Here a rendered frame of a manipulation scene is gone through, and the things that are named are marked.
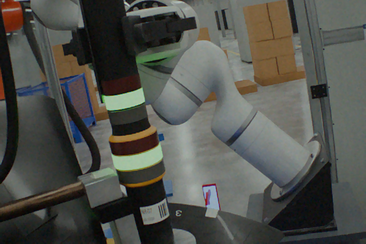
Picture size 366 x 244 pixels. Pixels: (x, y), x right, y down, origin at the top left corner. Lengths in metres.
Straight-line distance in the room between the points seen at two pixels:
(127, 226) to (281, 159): 0.73
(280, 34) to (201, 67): 7.57
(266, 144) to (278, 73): 7.68
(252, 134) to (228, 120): 0.07
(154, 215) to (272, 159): 0.71
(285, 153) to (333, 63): 1.18
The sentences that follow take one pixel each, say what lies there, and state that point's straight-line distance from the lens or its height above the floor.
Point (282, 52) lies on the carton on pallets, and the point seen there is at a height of 0.57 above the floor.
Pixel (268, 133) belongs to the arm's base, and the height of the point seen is 1.17.
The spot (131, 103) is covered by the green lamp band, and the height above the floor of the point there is 1.41.
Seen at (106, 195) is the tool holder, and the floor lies 1.34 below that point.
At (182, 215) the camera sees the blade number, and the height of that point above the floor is 1.20.
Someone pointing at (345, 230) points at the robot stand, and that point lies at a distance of 1.08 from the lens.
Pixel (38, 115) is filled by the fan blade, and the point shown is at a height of 1.40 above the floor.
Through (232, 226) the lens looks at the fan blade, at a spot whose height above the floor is 1.18.
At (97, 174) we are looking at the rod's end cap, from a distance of 0.37.
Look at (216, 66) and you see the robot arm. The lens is 1.05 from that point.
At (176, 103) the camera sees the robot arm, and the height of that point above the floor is 1.29.
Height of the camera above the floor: 1.47
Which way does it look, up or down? 11 degrees down
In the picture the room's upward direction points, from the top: 11 degrees counter-clockwise
